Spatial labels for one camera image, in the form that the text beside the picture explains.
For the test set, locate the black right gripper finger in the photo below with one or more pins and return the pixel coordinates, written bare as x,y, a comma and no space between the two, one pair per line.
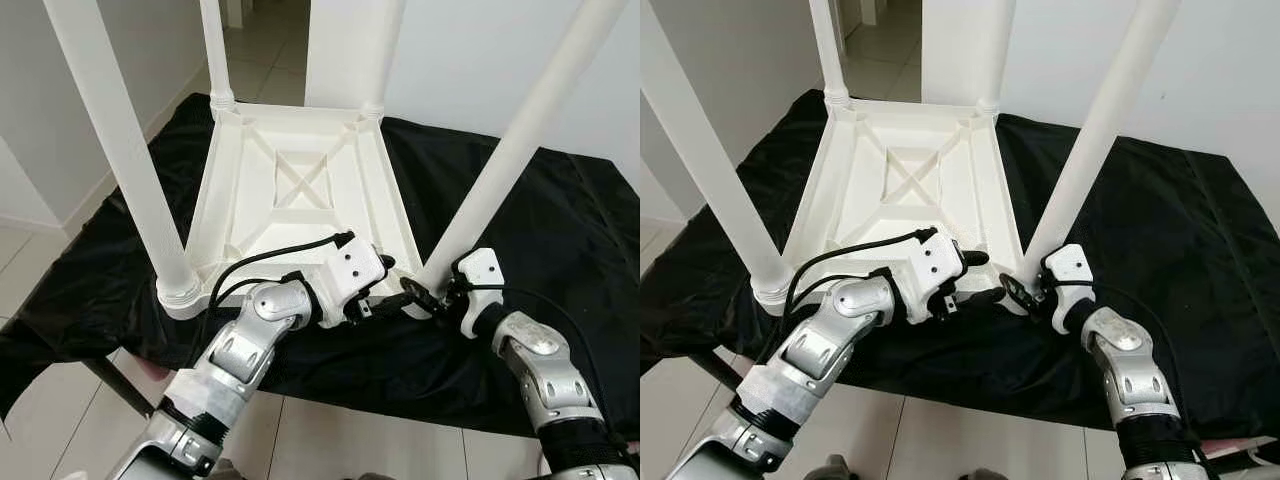
1016,291
418,295

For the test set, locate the white plastic children table top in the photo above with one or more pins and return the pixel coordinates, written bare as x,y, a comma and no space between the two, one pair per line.
300,220
900,215

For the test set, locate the white plastic table leg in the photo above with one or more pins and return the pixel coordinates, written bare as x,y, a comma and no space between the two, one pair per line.
215,50
1100,130
120,150
998,50
720,190
385,50
520,130
828,50

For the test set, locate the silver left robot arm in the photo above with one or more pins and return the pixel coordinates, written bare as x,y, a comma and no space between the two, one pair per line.
240,350
820,350

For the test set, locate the grey right robot foot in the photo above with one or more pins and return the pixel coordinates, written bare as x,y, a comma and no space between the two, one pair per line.
372,476
985,475

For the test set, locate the grey robot foot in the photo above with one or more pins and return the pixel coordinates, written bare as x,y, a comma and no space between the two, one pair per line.
828,469
225,471
372,476
985,475

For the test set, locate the grey left robot foot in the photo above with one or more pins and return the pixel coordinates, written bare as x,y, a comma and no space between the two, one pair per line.
828,469
225,471

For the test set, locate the black metal table leg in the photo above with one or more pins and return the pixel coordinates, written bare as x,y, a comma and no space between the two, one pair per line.
1250,458
715,370
115,388

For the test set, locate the pink seat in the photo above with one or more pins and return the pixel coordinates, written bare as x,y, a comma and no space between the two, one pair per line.
1240,447

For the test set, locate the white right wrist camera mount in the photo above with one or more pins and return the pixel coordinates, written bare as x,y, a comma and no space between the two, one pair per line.
1070,265
482,270

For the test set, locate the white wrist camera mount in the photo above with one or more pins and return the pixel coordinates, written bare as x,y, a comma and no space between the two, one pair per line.
935,262
482,270
352,270
1070,265

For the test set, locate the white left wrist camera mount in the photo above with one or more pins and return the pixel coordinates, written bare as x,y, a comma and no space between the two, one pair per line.
352,270
935,262

